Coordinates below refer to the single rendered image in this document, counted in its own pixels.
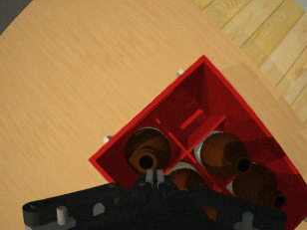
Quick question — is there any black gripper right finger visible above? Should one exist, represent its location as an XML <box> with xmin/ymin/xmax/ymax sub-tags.
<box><xmin>154</xmin><ymin>169</ymin><xmax>287</xmax><ymax>230</ymax></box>

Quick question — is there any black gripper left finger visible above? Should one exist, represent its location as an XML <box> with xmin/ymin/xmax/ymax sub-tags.
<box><xmin>22</xmin><ymin>169</ymin><xmax>155</xmax><ymax>230</ymax></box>

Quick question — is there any red crate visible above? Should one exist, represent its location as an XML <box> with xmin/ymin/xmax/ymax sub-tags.
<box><xmin>88</xmin><ymin>55</ymin><xmax>307</xmax><ymax>230</ymax></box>

